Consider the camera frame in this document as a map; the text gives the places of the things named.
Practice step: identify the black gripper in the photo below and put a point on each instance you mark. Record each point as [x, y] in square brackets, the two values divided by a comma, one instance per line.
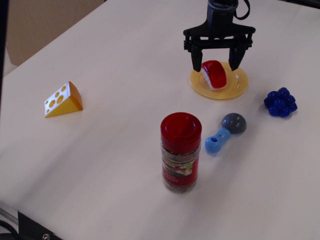
[217, 32]

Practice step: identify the yellow toy cheese wedge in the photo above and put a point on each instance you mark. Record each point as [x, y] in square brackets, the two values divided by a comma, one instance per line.
[65, 100]

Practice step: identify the red lid spice jar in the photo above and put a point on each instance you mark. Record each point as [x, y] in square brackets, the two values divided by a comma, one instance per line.
[180, 138]

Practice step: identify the yellow plastic plate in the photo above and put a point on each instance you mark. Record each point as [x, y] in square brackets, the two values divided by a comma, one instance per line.
[236, 84]

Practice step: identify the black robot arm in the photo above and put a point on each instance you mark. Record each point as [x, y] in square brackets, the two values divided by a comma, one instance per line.
[221, 3]

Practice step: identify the blue grey toy scoop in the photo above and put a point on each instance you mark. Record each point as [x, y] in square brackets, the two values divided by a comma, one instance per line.
[231, 124]

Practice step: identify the blue toy grapes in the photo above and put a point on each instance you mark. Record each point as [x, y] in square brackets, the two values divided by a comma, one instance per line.
[280, 103]

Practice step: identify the black corner bracket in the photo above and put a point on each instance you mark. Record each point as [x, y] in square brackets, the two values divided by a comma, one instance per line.
[29, 229]

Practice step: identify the red toy sushi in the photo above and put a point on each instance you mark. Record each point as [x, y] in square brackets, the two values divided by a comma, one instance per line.
[214, 74]

